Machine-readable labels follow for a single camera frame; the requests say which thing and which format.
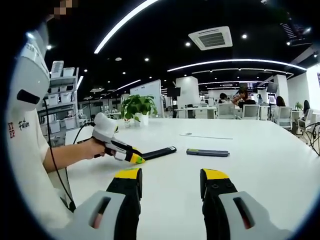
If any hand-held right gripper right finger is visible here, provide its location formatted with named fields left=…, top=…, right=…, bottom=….
left=199, top=168, right=294, bottom=240

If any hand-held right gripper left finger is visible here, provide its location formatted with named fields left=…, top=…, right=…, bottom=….
left=73, top=167, right=144, bottom=240

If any black remote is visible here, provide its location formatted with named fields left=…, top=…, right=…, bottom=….
left=142, top=146, right=178, bottom=161

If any grey laser pointer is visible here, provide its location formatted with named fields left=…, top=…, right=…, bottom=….
left=186, top=148, right=230, bottom=158

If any person's left hand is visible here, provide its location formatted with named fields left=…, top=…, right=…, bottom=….
left=81, top=137, right=108, bottom=160

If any potted green plant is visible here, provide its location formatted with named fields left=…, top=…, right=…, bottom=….
left=121, top=94, right=158, bottom=126

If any white table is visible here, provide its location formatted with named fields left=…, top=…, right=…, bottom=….
left=64, top=117, right=320, bottom=240

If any group of white storage bins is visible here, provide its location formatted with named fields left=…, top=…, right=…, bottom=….
left=49, top=60, right=76, bottom=131

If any rolling whiteboard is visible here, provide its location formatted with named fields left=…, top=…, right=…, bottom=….
left=129, top=79, right=162, bottom=118

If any metal storage shelf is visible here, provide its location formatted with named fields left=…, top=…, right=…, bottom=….
left=48, top=67, right=81, bottom=148

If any white office desk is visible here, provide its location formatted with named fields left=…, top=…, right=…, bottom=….
left=173, top=106, right=218, bottom=119

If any person's white t-shirt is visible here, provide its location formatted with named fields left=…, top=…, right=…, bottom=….
left=6, top=109, right=76, bottom=226

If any white chest-worn device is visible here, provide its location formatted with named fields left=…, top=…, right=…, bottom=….
left=11, top=22, right=51, bottom=113

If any white office chair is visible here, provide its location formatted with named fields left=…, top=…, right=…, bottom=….
left=297, top=117, right=313, bottom=136
left=217, top=103, right=236, bottom=120
left=277, top=106, right=293, bottom=130
left=242, top=104, right=261, bottom=120

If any curved ceiling light strip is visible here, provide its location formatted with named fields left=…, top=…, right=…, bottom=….
left=166, top=59, right=307, bottom=73
left=93, top=0, right=161, bottom=55

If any ceiling air conditioner vent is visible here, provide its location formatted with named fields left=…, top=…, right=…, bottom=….
left=187, top=26, right=233, bottom=51

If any hanging display screen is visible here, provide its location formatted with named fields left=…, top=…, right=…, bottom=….
left=279, top=21, right=313, bottom=47

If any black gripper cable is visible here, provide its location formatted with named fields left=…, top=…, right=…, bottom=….
left=72, top=121, right=96, bottom=146

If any wall-mounted black monitor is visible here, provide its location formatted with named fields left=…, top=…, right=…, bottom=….
left=166, top=86, right=181, bottom=97

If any tangle of black cables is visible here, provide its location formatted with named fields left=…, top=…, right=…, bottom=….
left=298, top=122, right=320, bottom=157

